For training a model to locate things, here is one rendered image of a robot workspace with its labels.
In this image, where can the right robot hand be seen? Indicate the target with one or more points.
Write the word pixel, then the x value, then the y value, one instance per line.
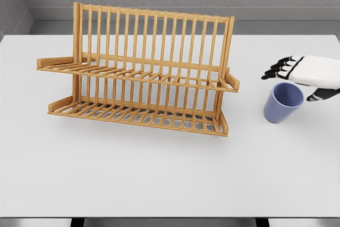
pixel 313 71

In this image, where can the blue cup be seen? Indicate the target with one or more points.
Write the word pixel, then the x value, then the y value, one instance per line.
pixel 280 110

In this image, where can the wooden two-tier dish rack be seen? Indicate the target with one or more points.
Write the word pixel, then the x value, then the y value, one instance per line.
pixel 148 78

